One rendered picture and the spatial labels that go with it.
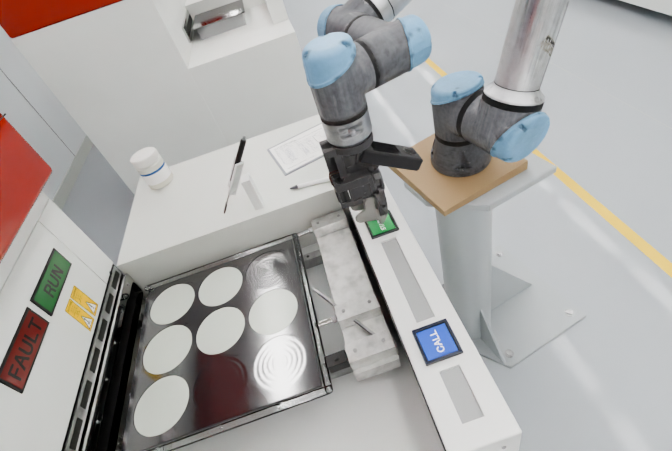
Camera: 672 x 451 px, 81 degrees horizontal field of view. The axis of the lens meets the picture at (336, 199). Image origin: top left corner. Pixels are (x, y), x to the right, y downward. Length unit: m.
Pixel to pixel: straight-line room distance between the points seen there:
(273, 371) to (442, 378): 0.29
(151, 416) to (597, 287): 1.62
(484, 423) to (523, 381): 1.08
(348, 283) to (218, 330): 0.27
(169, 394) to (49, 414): 0.17
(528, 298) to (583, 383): 0.34
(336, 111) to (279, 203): 0.38
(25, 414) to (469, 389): 0.61
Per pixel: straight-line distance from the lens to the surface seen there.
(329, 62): 0.55
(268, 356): 0.76
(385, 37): 0.61
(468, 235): 1.19
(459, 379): 0.62
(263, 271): 0.88
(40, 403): 0.78
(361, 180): 0.65
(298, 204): 0.90
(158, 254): 0.98
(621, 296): 1.91
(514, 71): 0.83
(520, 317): 1.76
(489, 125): 0.86
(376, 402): 0.76
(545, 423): 1.63
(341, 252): 0.87
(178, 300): 0.94
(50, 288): 0.84
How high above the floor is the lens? 1.53
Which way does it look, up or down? 41 degrees down
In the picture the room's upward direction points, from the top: 19 degrees counter-clockwise
